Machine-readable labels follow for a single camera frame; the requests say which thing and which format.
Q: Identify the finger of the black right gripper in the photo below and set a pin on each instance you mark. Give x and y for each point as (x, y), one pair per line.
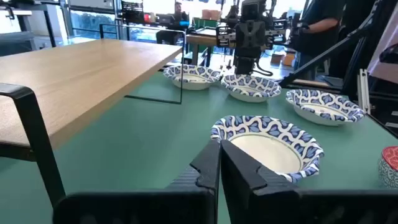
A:
(258, 39)
(242, 39)

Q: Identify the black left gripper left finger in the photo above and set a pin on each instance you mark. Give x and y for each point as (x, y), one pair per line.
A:
(189, 205)

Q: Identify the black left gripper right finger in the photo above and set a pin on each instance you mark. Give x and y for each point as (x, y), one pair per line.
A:
(264, 202)

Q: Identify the blue white patterned paper bowl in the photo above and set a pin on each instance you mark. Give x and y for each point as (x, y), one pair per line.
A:
(248, 90)
(267, 152)
(323, 109)
(191, 77)

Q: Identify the red zigzag patterned ceramic bowl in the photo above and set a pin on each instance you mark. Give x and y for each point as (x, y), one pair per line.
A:
(390, 168)

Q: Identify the person's forearm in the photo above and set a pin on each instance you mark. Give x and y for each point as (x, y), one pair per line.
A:
(323, 25)

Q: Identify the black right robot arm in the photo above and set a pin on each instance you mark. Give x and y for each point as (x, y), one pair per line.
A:
(244, 65)

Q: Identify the wooden background table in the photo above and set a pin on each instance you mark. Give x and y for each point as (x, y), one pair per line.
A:
(202, 39)

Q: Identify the green crate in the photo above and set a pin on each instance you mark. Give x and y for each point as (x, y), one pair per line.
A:
(205, 23)

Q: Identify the pink cardboard box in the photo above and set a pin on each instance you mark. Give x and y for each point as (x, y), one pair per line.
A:
(211, 15)

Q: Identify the brown cardboard box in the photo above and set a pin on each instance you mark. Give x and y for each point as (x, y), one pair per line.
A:
(276, 59)
(289, 59)

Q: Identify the person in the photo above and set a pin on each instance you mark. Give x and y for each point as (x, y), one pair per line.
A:
(320, 43)
(178, 12)

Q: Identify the green table mat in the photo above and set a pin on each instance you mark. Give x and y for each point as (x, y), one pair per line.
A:
(155, 140)

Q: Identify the silver aluminium profile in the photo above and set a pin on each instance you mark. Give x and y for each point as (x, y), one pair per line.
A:
(363, 90)

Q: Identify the grey cabinet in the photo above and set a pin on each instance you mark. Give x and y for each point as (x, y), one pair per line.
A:
(18, 42)

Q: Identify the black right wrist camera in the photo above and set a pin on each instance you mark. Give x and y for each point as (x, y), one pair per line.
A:
(252, 9)

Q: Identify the black metal table frame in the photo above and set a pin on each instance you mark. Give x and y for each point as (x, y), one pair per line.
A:
(326, 54)

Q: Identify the wooden shelf black metal frame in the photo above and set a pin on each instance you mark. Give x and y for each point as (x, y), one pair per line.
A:
(77, 71)

